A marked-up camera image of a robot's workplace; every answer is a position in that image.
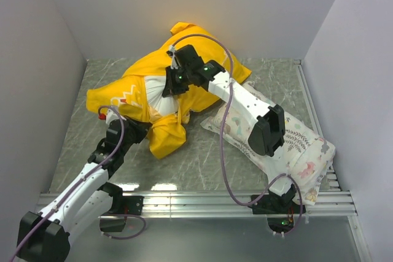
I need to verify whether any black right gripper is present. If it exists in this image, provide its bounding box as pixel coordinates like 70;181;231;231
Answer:
164;64;193;95

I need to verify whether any yellow cartoon print pillowcase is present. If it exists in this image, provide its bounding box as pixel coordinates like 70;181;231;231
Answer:
86;22;251;159

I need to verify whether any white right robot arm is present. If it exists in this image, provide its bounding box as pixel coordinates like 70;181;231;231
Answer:
162;45;297;213

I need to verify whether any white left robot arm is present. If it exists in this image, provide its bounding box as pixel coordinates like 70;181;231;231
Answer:
14;118;151;261

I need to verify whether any floral print white pillow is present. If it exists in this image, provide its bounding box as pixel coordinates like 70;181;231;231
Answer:
200;80;336;207

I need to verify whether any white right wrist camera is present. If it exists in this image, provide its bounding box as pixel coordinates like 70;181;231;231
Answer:
166;45;179;69

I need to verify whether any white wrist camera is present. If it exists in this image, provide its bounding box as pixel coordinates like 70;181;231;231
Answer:
98;110;117;125
166;45;179;69

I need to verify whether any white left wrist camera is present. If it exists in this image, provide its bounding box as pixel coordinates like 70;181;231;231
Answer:
98;110;117;125

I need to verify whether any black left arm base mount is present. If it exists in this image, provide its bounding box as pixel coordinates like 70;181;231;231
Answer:
98;182;144;234

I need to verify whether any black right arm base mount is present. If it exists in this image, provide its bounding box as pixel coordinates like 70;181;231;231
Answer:
248;194;306;236

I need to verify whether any aluminium right side rail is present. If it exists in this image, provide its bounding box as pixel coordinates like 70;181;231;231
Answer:
293;60;342;191

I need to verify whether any aluminium rail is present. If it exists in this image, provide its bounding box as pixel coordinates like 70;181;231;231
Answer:
36;190;359;219
293;60;342;191

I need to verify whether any aluminium front rail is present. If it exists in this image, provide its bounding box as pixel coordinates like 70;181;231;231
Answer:
36;190;359;219

